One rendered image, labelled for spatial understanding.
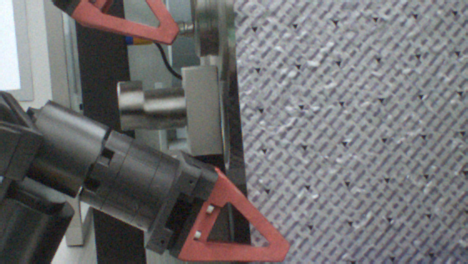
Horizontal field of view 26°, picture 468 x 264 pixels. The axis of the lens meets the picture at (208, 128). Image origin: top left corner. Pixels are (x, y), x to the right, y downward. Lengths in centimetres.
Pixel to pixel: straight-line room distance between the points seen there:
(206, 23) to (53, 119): 14
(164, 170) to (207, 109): 11
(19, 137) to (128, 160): 8
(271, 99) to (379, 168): 9
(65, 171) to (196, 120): 14
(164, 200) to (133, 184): 2
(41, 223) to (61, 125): 7
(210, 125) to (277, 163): 9
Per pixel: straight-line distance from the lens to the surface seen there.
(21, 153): 68
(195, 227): 71
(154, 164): 71
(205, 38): 76
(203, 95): 80
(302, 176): 74
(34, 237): 72
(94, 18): 78
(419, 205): 76
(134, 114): 80
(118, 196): 71
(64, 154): 70
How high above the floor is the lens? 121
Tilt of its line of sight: 4 degrees down
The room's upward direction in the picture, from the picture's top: 5 degrees counter-clockwise
